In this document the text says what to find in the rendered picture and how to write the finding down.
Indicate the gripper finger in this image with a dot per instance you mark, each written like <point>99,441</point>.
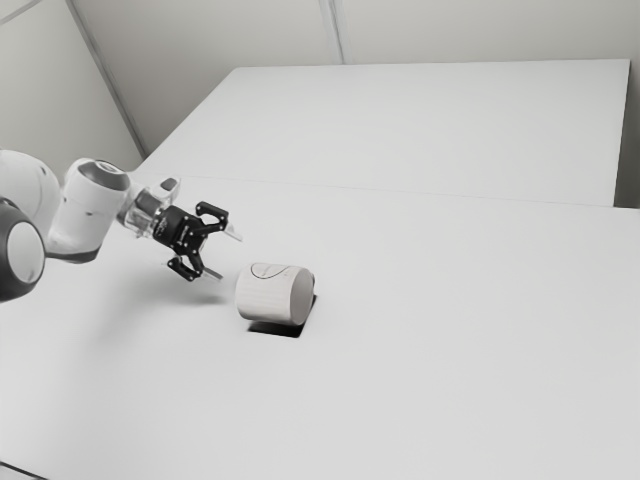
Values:
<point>216,220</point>
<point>189,267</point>

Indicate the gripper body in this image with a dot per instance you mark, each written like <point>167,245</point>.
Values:
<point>174,227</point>

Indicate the white mug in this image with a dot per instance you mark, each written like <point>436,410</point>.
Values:
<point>274,298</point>

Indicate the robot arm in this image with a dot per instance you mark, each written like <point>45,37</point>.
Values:
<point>75,210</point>

